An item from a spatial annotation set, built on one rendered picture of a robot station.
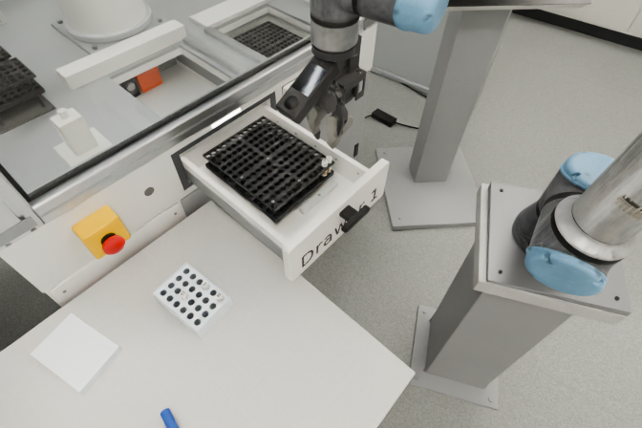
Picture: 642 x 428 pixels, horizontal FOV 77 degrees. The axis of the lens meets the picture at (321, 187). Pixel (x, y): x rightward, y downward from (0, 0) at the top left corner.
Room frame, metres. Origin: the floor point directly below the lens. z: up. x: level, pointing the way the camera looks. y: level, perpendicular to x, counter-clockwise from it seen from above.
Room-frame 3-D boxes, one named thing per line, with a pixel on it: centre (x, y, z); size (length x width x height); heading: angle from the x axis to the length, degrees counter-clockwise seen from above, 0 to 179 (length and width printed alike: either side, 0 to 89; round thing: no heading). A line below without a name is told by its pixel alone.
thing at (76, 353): (0.23, 0.43, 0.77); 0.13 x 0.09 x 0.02; 62
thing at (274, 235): (0.60, 0.12, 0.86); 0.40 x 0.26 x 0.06; 49
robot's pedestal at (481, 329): (0.49, -0.50, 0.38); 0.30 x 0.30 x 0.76; 75
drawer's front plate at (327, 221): (0.46, -0.04, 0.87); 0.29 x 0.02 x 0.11; 139
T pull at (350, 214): (0.45, -0.06, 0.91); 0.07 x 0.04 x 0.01; 139
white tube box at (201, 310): (0.33, 0.24, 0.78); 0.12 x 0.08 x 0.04; 54
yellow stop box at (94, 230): (0.42, 0.41, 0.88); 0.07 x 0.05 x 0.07; 139
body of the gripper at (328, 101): (0.60, -0.02, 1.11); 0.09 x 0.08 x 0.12; 139
